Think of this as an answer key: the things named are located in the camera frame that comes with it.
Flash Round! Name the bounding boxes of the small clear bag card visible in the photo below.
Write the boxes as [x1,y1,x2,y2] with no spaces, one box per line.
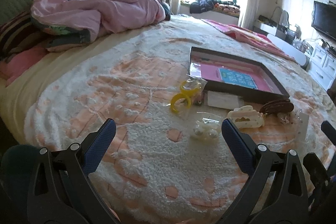
[295,111,309,145]

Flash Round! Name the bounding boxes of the cream hair claw clip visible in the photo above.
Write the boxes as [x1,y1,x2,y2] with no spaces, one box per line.
[227,105,265,129]

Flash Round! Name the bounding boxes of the pearl hair tie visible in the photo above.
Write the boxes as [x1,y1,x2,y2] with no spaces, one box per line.
[189,112,224,141]

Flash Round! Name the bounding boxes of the yellow rings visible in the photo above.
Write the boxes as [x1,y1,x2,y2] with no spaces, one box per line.
[170,74,208,117]

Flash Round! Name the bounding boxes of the pink dotted bow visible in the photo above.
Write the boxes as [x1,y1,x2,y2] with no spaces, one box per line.
[276,112,296,124]

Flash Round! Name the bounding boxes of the brown hair clip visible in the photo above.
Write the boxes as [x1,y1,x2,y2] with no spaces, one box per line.
[259,99,294,115]

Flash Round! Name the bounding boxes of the white drawer cabinet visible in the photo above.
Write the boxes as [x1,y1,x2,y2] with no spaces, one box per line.
[306,44,336,91]

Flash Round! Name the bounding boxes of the white bed footboard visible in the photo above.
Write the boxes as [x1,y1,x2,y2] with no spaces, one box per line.
[267,34,309,70]

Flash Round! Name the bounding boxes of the pink book in tray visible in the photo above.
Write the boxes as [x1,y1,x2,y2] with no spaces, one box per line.
[200,63,274,92]

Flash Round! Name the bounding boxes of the dark shallow box tray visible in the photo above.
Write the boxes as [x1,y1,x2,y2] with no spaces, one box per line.
[189,47,289,104]

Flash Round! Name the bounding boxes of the white paper card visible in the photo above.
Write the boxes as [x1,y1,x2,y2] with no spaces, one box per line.
[207,91,244,110]

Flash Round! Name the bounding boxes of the black television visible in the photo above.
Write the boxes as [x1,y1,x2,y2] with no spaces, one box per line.
[311,1,336,40]

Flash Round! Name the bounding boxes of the white desk with clutter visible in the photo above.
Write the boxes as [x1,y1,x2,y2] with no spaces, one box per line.
[252,6,302,44]

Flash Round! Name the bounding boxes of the pink red blanket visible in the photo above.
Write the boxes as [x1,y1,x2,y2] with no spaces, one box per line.
[202,19,294,61]

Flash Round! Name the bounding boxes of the white peach bedspread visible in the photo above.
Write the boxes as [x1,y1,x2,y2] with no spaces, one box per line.
[1,16,335,223]

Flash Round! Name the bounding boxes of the clothes pile on sill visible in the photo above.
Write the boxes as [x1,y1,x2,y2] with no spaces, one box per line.
[190,0,240,16]

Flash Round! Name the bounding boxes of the pink quilt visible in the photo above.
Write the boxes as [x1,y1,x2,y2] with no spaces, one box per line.
[31,0,166,43]

